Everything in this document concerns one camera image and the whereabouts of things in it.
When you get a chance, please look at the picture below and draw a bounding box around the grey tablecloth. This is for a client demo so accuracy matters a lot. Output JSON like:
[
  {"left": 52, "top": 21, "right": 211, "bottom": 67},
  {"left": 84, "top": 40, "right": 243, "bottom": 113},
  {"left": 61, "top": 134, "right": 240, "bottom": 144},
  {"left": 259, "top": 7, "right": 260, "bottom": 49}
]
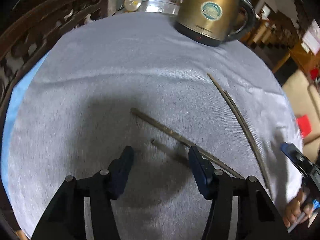
[{"left": 1, "top": 12, "right": 302, "bottom": 239}]

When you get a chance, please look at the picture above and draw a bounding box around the dark chopstick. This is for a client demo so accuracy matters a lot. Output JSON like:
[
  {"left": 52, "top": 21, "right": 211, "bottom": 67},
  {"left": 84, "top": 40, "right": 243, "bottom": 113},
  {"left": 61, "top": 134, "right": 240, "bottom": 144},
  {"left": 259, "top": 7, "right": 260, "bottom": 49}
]
[
  {"left": 151, "top": 139, "right": 189, "bottom": 167},
  {"left": 207, "top": 73, "right": 227, "bottom": 99},
  {"left": 223, "top": 90, "right": 270, "bottom": 189},
  {"left": 130, "top": 108, "right": 244, "bottom": 179}
]

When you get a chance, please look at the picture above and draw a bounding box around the beige sofa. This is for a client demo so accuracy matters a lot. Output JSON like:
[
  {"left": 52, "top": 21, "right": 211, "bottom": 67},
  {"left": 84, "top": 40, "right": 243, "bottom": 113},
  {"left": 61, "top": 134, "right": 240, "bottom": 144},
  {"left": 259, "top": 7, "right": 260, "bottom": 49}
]
[{"left": 282, "top": 70, "right": 319, "bottom": 162}]

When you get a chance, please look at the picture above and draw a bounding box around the dark carved wooden chair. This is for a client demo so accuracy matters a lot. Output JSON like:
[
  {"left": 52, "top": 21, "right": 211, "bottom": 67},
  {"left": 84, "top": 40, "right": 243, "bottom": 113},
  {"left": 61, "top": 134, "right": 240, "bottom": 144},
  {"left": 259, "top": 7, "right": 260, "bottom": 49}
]
[{"left": 1, "top": 0, "right": 108, "bottom": 124}]

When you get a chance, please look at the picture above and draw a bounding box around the gold electric kettle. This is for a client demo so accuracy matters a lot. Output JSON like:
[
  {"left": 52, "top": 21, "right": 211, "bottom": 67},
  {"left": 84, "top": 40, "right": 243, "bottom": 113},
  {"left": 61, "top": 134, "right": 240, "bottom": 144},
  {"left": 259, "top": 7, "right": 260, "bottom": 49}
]
[{"left": 174, "top": 0, "right": 256, "bottom": 47}]

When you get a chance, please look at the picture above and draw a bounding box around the white round fan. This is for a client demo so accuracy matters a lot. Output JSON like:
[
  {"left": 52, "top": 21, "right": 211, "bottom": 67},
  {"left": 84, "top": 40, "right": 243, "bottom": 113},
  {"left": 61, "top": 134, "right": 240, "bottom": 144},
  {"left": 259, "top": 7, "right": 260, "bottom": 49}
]
[{"left": 124, "top": 0, "right": 142, "bottom": 12}]

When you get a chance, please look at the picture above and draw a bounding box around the person right hand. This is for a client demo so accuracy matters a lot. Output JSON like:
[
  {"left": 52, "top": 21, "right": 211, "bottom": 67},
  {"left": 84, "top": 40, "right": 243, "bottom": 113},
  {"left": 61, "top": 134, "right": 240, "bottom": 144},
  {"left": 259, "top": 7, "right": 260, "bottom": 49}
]
[{"left": 283, "top": 188, "right": 313, "bottom": 228}]

